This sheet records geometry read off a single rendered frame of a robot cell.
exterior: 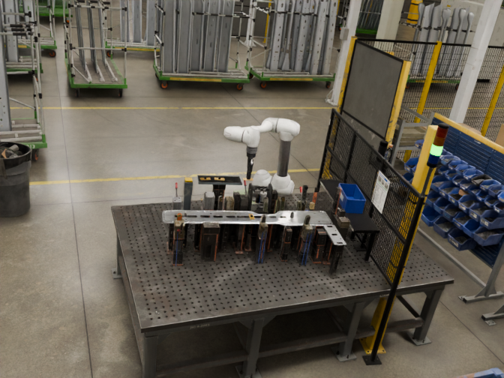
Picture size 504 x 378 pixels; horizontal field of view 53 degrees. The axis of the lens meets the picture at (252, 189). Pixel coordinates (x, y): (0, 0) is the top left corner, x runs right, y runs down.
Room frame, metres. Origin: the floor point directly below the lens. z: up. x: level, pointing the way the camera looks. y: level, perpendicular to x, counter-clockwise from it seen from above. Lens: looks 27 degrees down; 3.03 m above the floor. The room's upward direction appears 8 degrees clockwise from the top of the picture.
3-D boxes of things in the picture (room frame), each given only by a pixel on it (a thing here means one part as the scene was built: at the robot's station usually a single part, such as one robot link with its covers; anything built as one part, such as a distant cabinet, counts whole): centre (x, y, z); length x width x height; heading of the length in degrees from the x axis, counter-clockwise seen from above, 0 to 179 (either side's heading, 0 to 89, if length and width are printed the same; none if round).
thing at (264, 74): (11.77, -0.51, 0.88); 1.91 x 1.01 x 1.76; 116
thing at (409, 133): (6.32, -1.67, 0.65); 1.00 x 0.50 x 1.30; 24
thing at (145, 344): (3.71, -0.26, 0.33); 2.56 x 1.61 x 0.66; 114
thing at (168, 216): (3.53, -0.01, 1.00); 1.38 x 0.22 x 0.02; 104
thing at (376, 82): (6.21, -1.29, 1.00); 1.34 x 0.14 x 2.00; 24
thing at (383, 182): (3.70, -1.04, 1.30); 0.23 x 0.02 x 0.31; 14
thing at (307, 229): (3.45, -0.47, 0.87); 0.12 x 0.09 x 0.35; 14
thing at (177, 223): (3.22, 0.50, 0.88); 0.15 x 0.11 x 0.36; 14
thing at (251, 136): (3.74, 0.06, 1.62); 0.13 x 0.11 x 0.16; 78
